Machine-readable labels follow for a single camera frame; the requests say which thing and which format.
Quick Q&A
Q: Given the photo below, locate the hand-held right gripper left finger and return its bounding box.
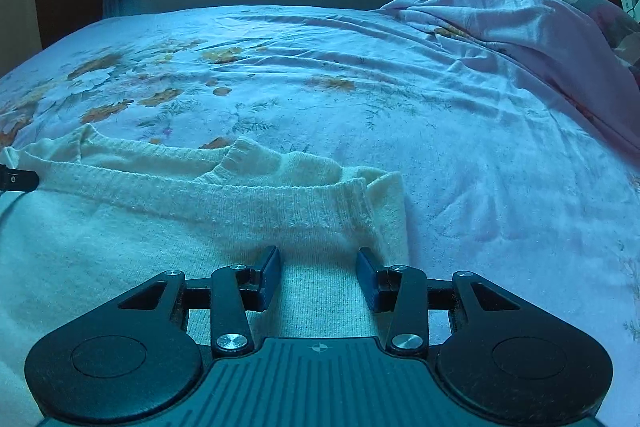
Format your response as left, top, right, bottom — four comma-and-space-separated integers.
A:
116, 245, 282, 357

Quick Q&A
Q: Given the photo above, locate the pink blanket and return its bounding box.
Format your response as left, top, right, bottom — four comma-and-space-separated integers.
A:
379, 0, 640, 155

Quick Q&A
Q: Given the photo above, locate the cream knit sweater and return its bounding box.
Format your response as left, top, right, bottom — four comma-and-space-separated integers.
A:
0, 123, 412, 427

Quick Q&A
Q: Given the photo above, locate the bed with floral sheet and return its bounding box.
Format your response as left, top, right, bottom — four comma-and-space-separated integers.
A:
0, 4, 640, 427

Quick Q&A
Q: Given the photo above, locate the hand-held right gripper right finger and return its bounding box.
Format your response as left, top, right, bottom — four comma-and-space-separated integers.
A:
355, 247, 523, 357

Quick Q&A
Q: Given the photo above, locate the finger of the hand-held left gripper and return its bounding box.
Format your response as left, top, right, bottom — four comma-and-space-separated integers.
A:
0, 164, 41, 194

